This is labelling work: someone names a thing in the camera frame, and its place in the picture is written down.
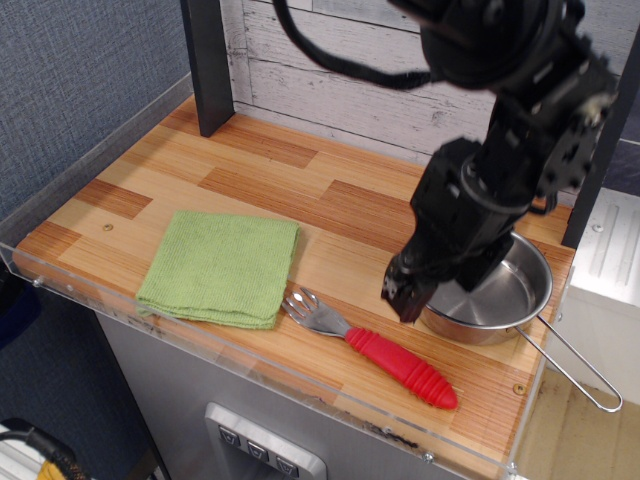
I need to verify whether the dark grey right post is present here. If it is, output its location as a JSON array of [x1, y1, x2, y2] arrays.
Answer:
[[561, 31, 639, 249]]

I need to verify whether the white ribbed side unit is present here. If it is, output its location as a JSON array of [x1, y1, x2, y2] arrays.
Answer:
[[555, 188, 639, 404]]

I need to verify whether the clear acrylic guard rail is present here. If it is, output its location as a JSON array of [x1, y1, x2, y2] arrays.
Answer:
[[1, 77, 543, 479]]

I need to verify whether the small stainless steel pot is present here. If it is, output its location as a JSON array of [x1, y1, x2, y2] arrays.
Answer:
[[419, 232, 624, 413]]

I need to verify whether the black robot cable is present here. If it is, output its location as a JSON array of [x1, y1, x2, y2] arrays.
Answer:
[[272, 0, 434, 91]]

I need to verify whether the red handled metal fork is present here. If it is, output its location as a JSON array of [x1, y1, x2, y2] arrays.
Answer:
[[282, 287, 459, 411]]

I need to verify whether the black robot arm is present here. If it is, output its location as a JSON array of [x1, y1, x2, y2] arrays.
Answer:
[[382, 1, 617, 322]]

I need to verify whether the yellow and black object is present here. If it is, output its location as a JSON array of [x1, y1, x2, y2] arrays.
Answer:
[[1, 419, 91, 479]]

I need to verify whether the silver toy dispenser panel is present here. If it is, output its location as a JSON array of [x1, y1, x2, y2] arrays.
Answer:
[[204, 402, 328, 479]]

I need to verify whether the dark grey post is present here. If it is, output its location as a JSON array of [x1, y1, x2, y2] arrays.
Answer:
[[561, 31, 639, 249], [180, 0, 235, 137]]

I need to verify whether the dark grey left post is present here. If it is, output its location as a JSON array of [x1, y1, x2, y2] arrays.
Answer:
[[180, 0, 235, 137]]

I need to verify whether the folded green cloth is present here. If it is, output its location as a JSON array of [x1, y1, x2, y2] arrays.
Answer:
[[136, 211, 300, 330]]

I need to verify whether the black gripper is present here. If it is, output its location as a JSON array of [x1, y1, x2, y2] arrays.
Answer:
[[381, 138, 531, 323]]

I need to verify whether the grey toy kitchen cabinet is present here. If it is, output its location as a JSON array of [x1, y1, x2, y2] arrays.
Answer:
[[98, 314, 462, 479]]

